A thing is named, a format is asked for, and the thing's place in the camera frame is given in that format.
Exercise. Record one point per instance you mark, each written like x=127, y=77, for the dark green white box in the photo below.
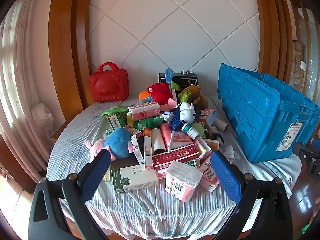
x=140, y=177

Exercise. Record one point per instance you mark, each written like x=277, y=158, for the patterned rolled fabric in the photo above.
x=298, y=65

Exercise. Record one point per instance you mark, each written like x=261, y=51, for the small blue white box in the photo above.
x=167, y=116

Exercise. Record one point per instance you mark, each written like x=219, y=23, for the small white blue plush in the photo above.
x=217, y=136

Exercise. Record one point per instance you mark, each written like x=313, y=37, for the light green frog plush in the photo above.
x=200, y=128

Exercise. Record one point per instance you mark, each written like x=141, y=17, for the plain pink pack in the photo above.
x=165, y=133

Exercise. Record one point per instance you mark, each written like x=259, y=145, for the pale pink curtain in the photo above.
x=17, y=80

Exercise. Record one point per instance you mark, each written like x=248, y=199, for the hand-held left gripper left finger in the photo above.
x=96, y=172

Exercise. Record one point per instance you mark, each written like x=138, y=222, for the yellow plastic toy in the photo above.
x=129, y=118

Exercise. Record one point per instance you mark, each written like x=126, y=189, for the pink white box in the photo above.
x=207, y=177

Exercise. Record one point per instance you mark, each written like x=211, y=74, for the white medicine bottle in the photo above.
x=190, y=130

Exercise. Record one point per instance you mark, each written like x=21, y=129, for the white rabbit plush toy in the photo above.
x=186, y=112

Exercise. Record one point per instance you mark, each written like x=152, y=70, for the cardboard tube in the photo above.
x=221, y=124

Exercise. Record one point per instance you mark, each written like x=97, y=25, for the orange plush toy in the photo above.
x=143, y=95

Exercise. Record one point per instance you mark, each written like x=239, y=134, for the orange white long box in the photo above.
x=148, y=150

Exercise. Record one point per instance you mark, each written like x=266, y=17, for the red bear suitcase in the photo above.
x=108, y=87

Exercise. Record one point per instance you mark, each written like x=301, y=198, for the pink and blue box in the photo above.
x=207, y=117

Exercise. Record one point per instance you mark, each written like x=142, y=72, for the light blue plastic paddle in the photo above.
x=168, y=73

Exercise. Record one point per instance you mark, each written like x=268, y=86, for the brown bear plush toy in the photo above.
x=197, y=97

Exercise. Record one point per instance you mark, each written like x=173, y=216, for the blue plastic crate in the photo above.
x=255, y=110

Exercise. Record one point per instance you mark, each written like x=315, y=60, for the blue and pink plush pig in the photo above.
x=118, y=140

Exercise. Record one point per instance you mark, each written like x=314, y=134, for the small red white box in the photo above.
x=137, y=150

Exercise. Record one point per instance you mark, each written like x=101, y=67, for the green garment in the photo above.
x=308, y=228

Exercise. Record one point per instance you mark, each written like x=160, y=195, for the white stick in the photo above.
x=171, y=141

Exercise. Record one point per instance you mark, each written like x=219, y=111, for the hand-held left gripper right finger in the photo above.
x=225, y=175

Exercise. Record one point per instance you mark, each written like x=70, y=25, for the wooden glass cabinet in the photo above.
x=310, y=55

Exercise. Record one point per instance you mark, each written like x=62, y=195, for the wooden wall trim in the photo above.
x=67, y=55
x=272, y=30

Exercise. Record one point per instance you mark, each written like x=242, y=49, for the red and pink plush toy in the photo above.
x=160, y=92

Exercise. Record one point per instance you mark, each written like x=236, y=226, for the crumpled white paper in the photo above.
x=231, y=153

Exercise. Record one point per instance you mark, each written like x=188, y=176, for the blue bristle brush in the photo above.
x=176, y=122

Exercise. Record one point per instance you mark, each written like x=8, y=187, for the pink white tissue pack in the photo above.
x=143, y=111

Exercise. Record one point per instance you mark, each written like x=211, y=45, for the red packet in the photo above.
x=183, y=138

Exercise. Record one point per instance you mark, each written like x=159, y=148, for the large red white box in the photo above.
x=172, y=157

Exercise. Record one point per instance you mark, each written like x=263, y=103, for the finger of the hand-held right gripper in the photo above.
x=302, y=150

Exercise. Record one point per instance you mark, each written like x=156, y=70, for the green box with white label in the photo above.
x=117, y=121

